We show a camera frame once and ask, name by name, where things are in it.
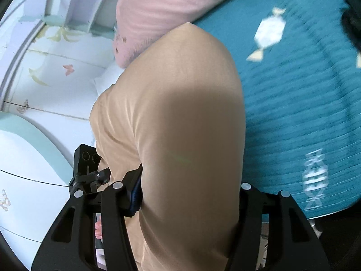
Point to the lilac wall shelves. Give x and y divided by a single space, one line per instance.
81 5

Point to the white smiley pillow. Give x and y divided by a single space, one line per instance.
108 76

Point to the teal quilted bed sheet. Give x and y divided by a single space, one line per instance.
296 90

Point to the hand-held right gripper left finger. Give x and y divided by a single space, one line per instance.
136 196

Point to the pink quilt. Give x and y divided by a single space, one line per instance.
158 11

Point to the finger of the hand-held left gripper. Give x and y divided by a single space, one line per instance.
103 176

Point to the white butterfly wardrobe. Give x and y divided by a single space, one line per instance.
42 146

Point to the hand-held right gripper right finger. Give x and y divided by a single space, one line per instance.
248 200

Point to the person's left hand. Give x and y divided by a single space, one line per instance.
98 230

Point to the tan button-front jacket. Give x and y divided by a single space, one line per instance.
174 118

